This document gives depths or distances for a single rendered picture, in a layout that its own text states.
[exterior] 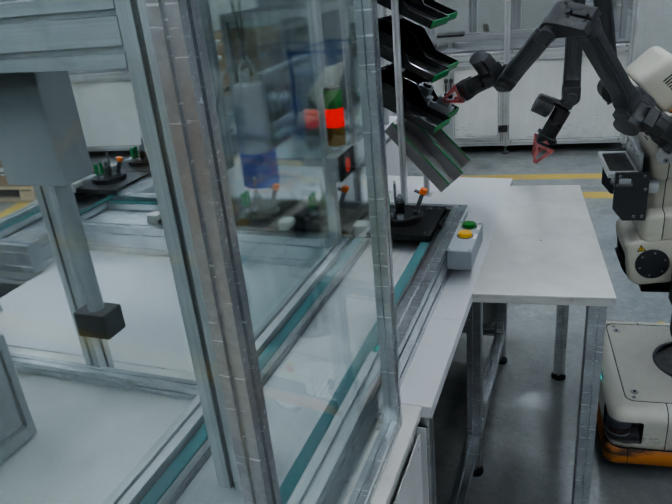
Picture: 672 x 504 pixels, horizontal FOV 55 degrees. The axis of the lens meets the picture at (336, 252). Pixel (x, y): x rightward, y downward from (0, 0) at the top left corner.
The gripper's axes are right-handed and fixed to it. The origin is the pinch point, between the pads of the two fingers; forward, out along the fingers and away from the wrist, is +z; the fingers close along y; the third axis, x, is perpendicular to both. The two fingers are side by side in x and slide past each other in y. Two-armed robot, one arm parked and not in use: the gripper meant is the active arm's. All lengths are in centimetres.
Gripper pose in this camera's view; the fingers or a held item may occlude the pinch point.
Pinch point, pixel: (446, 98)
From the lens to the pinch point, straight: 231.9
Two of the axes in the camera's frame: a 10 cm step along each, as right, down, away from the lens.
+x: 4.6, 8.7, 2.0
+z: -7.6, 2.7, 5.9
